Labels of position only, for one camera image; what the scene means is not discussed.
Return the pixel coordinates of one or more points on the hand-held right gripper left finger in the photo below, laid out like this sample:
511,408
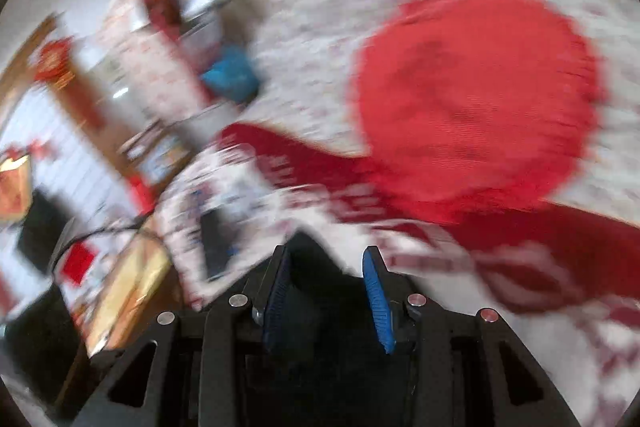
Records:
277,297

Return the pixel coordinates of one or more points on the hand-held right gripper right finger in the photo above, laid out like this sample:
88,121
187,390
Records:
377,302

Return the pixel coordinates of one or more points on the black pants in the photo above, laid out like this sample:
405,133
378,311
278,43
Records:
327,272

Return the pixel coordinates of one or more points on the black smartphone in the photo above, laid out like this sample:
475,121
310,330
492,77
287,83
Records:
216,242

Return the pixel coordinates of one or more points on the red and white blanket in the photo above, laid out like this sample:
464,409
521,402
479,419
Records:
500,267

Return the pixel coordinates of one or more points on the red heart-shaped pillow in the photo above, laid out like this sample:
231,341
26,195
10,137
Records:
475,97

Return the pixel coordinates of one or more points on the blue packet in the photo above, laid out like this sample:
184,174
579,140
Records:
231,74

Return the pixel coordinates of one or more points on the floral duvet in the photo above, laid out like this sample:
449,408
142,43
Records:
325,32

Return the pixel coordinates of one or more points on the floral pillow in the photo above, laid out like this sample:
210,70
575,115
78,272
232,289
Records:
150,52

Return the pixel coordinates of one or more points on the red cloth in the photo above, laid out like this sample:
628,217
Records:
161,9

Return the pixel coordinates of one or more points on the red wall ornament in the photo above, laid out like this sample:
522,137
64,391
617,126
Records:
55,64

